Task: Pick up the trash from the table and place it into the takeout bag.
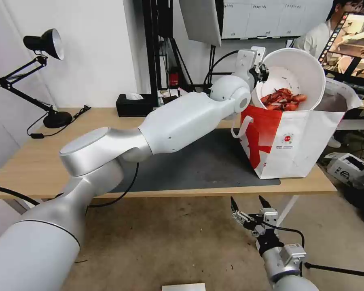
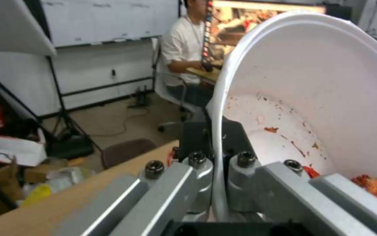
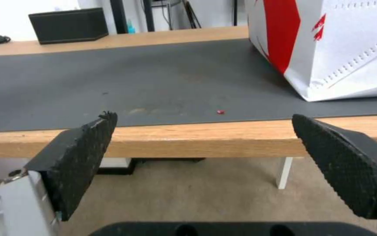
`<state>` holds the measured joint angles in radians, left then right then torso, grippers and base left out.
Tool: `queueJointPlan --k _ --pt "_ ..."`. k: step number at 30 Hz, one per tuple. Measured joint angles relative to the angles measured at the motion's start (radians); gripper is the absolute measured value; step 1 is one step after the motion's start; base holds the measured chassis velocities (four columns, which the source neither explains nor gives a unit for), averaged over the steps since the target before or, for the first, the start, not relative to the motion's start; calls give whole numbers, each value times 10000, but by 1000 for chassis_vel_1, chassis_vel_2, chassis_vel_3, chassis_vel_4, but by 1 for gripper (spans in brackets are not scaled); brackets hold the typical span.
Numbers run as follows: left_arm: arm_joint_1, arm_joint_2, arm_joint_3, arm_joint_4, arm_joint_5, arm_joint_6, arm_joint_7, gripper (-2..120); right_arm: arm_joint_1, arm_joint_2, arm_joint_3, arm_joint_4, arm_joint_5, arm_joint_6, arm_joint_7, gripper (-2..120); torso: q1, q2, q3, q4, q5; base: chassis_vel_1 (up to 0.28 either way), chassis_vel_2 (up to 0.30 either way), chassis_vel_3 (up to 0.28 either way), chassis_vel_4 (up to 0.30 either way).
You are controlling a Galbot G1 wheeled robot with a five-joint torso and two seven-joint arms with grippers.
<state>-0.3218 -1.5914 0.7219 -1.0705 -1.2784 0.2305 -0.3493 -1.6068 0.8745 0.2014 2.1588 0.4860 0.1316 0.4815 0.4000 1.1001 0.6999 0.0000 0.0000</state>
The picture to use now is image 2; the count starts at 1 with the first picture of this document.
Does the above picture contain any person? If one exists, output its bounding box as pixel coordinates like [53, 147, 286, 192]
[160, 0, 223, 108]

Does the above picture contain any white softbox panel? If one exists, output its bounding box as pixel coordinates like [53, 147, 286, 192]
[0, 0, 58, 56]

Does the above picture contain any wooden desk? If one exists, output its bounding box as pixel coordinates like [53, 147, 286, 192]
[186, 66, 222, 84]

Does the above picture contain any brown cardboard box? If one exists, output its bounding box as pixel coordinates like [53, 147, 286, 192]
[0, 157, 27, 221]

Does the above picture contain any white whiteboard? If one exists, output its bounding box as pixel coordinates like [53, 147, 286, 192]
[40, 0, 180, 48]

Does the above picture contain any small red food scrap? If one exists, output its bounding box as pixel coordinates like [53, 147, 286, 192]
[302, 166, 321, 179]

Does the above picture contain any clear plastic bag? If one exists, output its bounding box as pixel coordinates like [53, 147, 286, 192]
[46, 167, 96, 188]

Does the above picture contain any white cardboard box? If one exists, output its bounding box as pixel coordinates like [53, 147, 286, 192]
[0, 135, 47, 167]

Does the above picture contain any yellow plastic item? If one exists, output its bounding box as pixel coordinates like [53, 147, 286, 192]
[20, 184, 52, 207]

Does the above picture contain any white office chair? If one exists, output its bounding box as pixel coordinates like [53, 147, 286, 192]
[151, 38, 209, 132]

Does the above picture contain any black light stand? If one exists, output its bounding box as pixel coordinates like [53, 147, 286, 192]
[44, 55, 104, 153]

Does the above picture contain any large display screen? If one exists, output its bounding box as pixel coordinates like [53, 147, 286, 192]
[204, 0, 327, 63]

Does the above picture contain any black bag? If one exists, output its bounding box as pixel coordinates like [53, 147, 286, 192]
[47, 134, 95, 158]

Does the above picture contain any white plastic takeout bowl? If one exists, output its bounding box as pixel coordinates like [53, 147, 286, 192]
[206, 11, 377, 222]

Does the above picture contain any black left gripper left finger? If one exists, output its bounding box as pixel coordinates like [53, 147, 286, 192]
[80, 122, 215, 236]

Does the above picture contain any brown stool seat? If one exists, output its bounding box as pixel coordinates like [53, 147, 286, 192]
[101, 138, 158, 170]

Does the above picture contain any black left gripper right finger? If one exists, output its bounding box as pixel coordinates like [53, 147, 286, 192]
[221, 117, 377, 236]

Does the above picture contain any large red food scrap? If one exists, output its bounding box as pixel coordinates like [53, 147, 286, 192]
[351, 174, 377, 198]

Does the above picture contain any black floor cable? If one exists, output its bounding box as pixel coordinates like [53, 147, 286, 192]
[88, 108, 150, 137]

